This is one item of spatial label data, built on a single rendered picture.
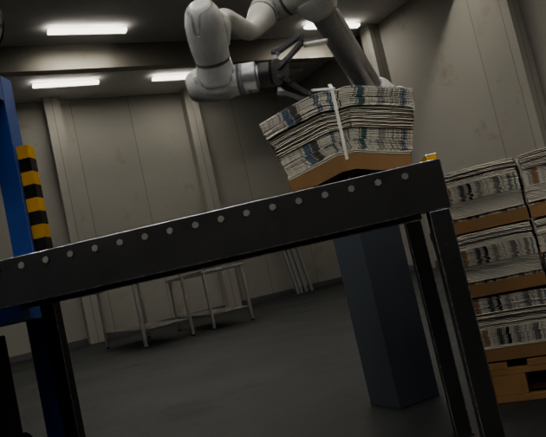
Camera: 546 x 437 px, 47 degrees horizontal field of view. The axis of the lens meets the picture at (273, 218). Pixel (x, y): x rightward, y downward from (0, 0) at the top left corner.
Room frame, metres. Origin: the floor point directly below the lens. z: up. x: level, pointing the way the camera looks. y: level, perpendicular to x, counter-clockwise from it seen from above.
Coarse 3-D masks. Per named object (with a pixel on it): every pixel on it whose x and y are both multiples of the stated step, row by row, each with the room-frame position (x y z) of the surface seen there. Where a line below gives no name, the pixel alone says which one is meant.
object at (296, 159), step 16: (288, 112) 1.66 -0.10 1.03; (304, 112) 1.65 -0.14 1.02; (320, 112) 1.65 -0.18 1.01; (272, 128) 1.66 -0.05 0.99; (288, 128) 1.66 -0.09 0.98; (304, 128) 1.66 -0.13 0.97; (320, 128) 1.65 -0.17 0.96; (272, 144) 1.67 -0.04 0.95; (288, 144) 1.67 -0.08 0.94; (304, 144) 1.66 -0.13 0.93; (320, 144) 1.66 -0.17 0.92; (288, 160) 1.67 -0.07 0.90; (304, 160) 1.67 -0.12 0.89; (320, 160) 1.66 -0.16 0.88; (288, 176) 1.67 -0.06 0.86; (336, 176) 1.67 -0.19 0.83
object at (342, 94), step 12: (324, 96) 1.65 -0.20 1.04; (336, 96) 1.65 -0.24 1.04; (348, 96) 1.65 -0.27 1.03; (324, 108) 1.65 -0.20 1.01; (348, 108) 1.65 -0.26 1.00; (336, 120) 1.65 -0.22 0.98; (348, 120) 1.65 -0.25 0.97; (336, 132) 1.66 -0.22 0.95; (348, 132) 1.66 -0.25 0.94; (336, 144) 1.66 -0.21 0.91; (348, 144) 1.66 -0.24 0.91
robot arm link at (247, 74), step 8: (240, 64) 1.78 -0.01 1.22; (248, 64) 1.77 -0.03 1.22; (240, 72) 1.76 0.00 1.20; (248, 72) 1.76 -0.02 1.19; (256, 72) 1.77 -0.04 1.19; (240, 80) 1.76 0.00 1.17; (248, 80) 1.76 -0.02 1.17; (256, 80) 1.77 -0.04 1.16; (240, 88) 1.78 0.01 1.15; (248, 88) 1.78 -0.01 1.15; (256, 88) 1.79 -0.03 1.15
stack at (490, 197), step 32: (512, 160) 2.16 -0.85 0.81; (544, 160) 2.13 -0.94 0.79; (448, 192) 2.26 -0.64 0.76; (480, 192) 2.22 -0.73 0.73; (512, 192) 2.18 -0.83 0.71; (544, 192) 2.14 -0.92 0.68; (512, 224) 2.22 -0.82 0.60; (544, 224) 2.15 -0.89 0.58; (480, 256) 2.23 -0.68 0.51; (512, 256) 2.20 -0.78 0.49; (544, 256) 2.16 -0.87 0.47; (544, 288) 2.18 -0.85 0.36; (480, 320) 2.26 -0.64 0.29; (512, 320) 2.22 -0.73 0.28; (544, 320) 2.18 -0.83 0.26; (512, 384) 2.24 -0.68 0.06; (544, 384) 2.32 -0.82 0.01
